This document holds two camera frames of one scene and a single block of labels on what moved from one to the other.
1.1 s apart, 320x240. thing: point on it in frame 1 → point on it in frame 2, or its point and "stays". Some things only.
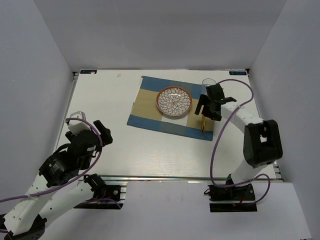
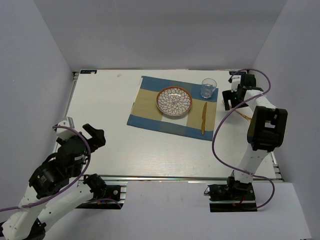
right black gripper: [204, 100] → [229, 95]
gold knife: [204, 121] stays
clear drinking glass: [207, 82] stays
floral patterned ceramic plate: [174, 101] stays
